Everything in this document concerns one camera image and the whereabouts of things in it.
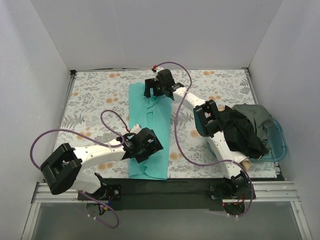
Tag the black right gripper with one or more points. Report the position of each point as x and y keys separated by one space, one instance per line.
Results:
x=152 y=83

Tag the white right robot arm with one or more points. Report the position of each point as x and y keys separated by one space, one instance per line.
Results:
x=206 y=116

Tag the floral patterned table cover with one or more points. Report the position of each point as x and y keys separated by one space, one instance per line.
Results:
x=98 y=107

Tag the white t shirt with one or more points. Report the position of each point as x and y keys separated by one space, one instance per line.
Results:
x=241 y=159

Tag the grey t shirt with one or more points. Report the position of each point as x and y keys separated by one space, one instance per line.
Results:
x=259 y=117

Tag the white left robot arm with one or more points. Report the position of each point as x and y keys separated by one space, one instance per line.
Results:
x=65 y=168

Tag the black t shirt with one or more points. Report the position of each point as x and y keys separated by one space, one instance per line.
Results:
x=240 y=134

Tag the aluminium front rail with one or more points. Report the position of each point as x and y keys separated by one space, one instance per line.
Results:
x=264 y=191

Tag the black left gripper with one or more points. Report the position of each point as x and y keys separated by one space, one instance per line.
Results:
x=149 y=152

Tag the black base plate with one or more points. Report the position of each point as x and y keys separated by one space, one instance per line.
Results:
x=230 y=188

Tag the clear blue plastic basket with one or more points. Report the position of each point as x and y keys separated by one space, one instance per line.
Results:
x=277 y=148

